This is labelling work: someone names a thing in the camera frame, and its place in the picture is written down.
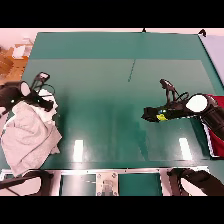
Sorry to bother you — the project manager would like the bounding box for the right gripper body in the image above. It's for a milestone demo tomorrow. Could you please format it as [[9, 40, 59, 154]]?
[[141, 105, 172, 124]]

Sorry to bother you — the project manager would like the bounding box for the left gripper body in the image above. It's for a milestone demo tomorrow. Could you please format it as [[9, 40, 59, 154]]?
[[31, 94, 55, 113]]

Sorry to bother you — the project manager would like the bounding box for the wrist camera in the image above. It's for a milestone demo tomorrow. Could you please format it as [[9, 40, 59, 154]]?
[[159, 78, 178, 102], [31, 71, 51, 93]]

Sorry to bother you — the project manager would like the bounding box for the cardboard box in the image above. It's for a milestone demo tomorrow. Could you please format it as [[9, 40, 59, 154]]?
[[0, 42, 35, 84]]

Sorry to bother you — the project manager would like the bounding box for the black cable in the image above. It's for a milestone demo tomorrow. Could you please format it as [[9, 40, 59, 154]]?
[[39, 83, 57, 98], [173, 91, 191, 105]]

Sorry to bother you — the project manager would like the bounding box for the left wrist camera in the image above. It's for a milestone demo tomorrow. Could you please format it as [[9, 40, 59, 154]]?
[[31, 71, 51, 93]]

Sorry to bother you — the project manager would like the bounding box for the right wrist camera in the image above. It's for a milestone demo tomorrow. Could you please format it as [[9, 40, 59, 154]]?
[[159, 78, 178, 102]]

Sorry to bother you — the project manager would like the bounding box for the silver frame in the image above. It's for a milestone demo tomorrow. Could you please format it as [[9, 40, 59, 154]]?
[[0, 167, 224, 197]]

